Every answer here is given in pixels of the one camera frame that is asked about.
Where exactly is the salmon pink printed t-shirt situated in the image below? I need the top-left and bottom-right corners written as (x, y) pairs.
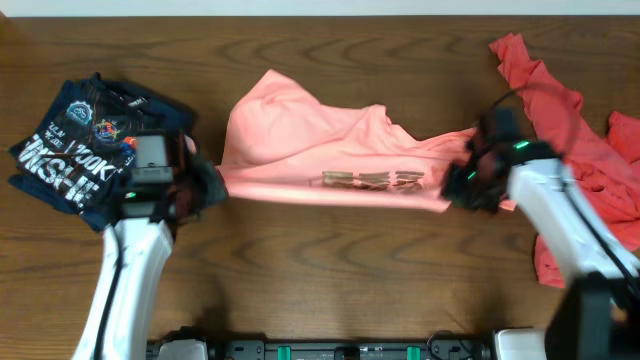
top-left (215, 68), bottom-right (516, 214)

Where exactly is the red crumpled t-shirt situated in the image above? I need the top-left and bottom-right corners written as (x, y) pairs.
top-left (488, 32), bottom-right (640, 290)

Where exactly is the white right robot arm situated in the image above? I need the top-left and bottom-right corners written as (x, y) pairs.
top-left (442, 132), bottom-right (639, 360)

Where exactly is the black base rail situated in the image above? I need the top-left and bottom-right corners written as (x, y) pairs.
top-left (210, 336), bottom-right (494, 360)

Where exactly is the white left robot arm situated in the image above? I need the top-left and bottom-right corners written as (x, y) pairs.
top-left (73, 130), bottom-right (228, 359)

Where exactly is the folded navy printed t-shirt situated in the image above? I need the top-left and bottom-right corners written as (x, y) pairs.
top-left (8, 73), bottom-right (194, 232)

